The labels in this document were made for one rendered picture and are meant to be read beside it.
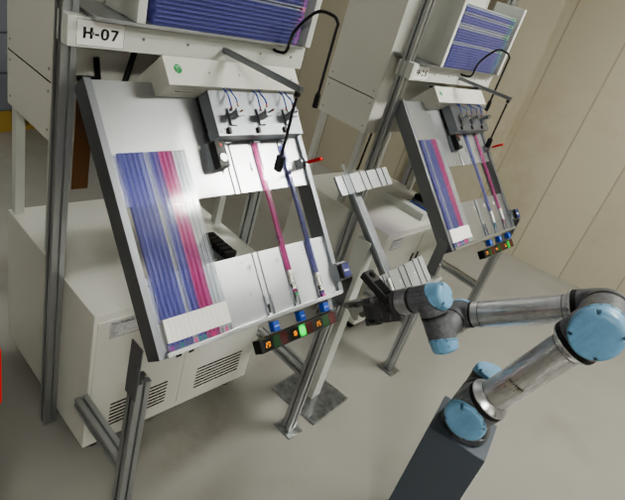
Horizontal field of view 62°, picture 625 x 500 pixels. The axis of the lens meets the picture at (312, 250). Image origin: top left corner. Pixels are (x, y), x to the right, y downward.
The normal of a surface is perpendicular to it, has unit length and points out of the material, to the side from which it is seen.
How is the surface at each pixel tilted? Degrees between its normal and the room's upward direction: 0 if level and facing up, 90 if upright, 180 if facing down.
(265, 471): 0
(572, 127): 90
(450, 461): 90
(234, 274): 48
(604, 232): 90
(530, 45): 90
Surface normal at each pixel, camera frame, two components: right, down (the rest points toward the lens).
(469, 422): -0.64, 0.33
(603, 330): -0.50, 0.16
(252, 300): 0.69, -0.19
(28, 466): 0.27, -0.84
